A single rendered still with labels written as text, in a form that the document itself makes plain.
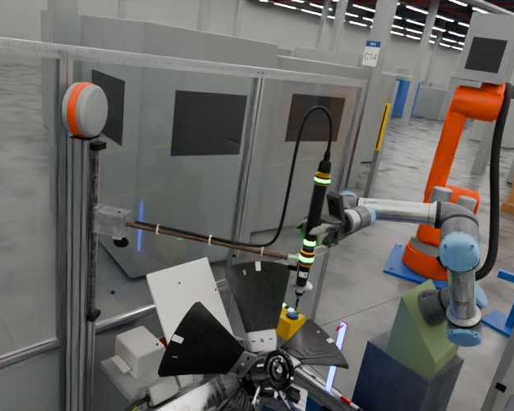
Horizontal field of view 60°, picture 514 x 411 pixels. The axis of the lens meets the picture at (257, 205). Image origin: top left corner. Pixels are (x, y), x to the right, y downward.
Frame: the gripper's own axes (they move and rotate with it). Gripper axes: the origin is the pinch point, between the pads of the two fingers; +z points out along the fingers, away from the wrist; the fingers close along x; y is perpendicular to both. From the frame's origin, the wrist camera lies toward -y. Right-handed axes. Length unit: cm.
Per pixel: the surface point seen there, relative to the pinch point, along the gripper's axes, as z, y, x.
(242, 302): 3.8, 32.8, 16.4
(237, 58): -176, -37, 225
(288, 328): -34, 62, 22
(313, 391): -37, 84, 5
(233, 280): 3.6, 27.6, 22.0
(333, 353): -23, 51, -6
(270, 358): 8.9, 40.4, -2.6
